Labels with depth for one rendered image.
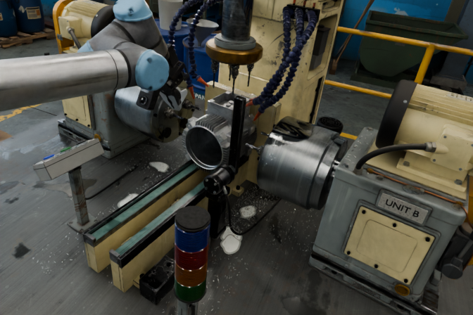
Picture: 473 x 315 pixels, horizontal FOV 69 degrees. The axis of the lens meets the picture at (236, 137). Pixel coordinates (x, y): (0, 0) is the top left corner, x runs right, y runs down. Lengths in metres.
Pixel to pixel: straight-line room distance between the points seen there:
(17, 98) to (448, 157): 0.81
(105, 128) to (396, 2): 5.25
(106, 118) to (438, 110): 1.09
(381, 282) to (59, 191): 1.07
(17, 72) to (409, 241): 0.86
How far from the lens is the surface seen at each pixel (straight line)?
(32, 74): 0.61
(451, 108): 0.89
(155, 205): 1.11
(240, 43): 1.06
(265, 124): 1.21
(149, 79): 0.69
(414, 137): 0.90
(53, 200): 1.34
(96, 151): 1.08
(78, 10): 1.50
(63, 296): 1.06
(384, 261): 1.00
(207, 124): 1.09
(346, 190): 0.92
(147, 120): 1.23
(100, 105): 1.40
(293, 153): 0.97
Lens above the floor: 1.63
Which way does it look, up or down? 30 degrees down
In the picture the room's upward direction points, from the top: 6 degrees clockwise
